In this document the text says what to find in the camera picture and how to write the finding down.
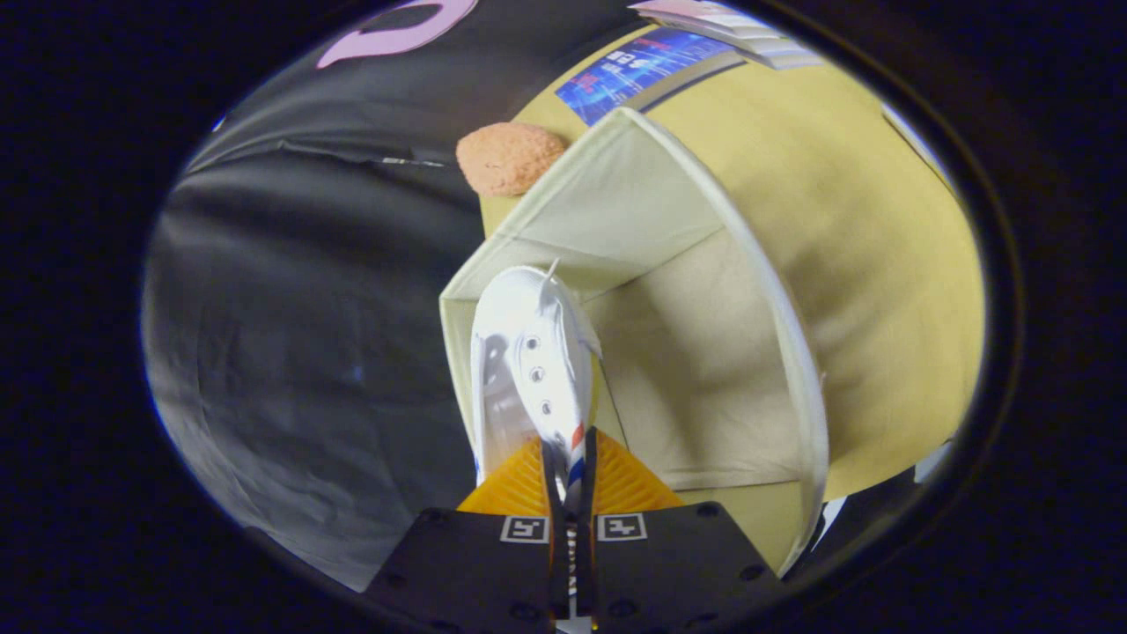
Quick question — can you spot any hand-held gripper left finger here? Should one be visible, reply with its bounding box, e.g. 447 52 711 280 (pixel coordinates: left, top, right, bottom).
361 436 573 634

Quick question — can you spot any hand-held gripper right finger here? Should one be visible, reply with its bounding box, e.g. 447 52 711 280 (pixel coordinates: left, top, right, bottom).
577 427 789 634

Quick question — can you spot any beige fabric storage box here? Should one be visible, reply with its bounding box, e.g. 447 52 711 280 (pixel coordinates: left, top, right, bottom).
438 106 833 578

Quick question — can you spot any white canvas shoe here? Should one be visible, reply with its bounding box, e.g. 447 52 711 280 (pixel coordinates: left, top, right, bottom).
469 258 604 617

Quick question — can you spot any black backdrop cloth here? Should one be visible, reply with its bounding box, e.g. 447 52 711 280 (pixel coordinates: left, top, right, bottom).
141 0 652 593

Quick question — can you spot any orange fuzzy ball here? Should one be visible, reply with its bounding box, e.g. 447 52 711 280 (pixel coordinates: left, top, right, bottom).
455 122 569 197

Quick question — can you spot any blue cover book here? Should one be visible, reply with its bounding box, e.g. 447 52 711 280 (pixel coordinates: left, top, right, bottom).
555 26 749 127

